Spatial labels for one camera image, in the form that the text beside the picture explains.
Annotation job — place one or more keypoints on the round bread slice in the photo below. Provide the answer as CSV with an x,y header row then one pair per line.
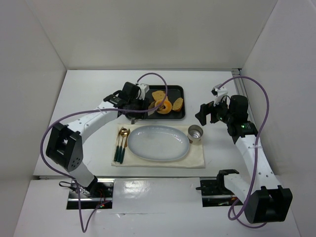
x,y
158,95

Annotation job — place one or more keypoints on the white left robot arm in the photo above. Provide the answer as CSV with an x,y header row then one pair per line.
x,y
65,144

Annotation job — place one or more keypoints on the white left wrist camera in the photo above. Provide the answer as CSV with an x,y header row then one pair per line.
x,y
143,89

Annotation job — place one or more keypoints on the black baking tray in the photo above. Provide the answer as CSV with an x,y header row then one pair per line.
x,y
174,92

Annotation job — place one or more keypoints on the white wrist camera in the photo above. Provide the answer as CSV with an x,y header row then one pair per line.
x,y
143,89
219,92

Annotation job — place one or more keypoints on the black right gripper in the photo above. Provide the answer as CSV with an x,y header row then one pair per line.
x,y
212,113

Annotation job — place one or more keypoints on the small bread loaf half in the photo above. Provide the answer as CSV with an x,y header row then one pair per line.
x,y
178,104

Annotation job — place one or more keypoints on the aluminium frame rail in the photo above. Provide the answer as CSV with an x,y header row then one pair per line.
x,y
240,88

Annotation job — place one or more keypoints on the beige cloth placemat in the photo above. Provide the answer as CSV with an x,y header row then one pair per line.
x,y
193,159

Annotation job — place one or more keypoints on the gold spoon green handle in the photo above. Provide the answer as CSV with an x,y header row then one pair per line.
x,y
121,134

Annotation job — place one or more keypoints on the orange glazed donut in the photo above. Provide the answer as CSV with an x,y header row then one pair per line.
x,y
165,106

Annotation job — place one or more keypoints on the gold fork green handle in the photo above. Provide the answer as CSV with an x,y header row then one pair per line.
x,y
123,152

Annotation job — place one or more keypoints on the stainless steel cup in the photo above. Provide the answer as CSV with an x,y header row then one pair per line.
x,y
195,134

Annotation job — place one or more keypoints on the metal tongs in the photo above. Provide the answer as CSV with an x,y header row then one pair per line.
x,y
153,106

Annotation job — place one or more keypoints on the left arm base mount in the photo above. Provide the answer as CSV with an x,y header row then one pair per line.
x,y
103,196

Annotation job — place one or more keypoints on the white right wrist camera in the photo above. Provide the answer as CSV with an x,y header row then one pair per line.
x,y
219,92

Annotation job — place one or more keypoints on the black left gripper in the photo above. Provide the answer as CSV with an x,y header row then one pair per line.
x,y
136,114

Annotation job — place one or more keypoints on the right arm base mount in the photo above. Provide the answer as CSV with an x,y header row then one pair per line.
x,y
212,195

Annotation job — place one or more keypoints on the gold knife green handle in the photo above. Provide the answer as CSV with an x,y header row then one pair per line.
x,y
125,144

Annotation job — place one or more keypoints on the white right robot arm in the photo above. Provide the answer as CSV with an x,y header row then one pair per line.
x,y
264,199

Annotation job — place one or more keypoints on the light blue oval plate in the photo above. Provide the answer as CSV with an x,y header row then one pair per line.
x,y
158,143

